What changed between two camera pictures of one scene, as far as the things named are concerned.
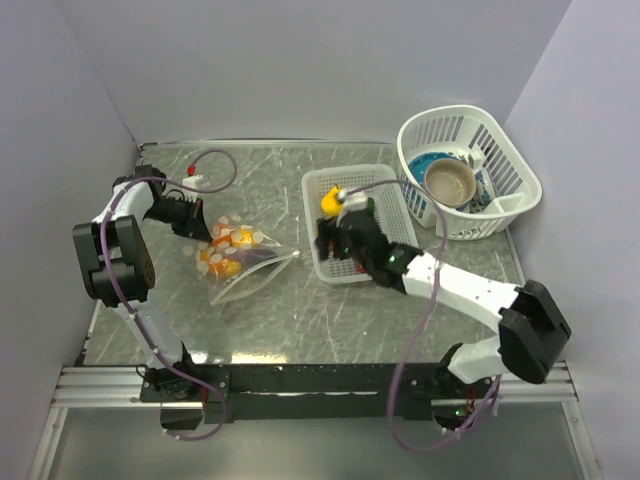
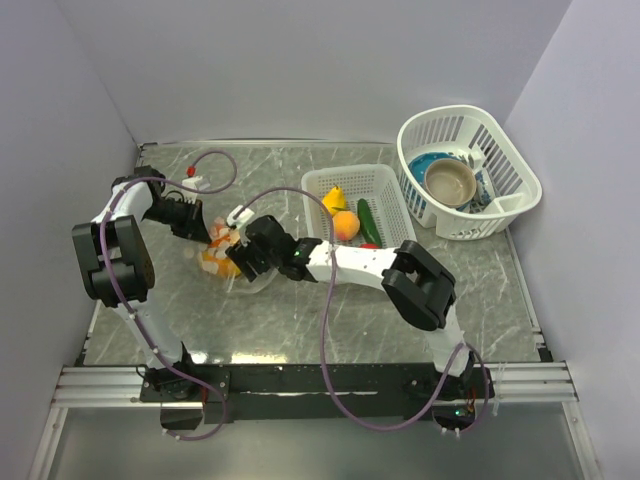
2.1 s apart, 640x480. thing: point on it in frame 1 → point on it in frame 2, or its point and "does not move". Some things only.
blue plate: x=420 y=162 does not move
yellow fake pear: x=331 y=204 does not move
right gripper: x=324 y=234 → x=241 y=253
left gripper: x=199 y=231 does not move
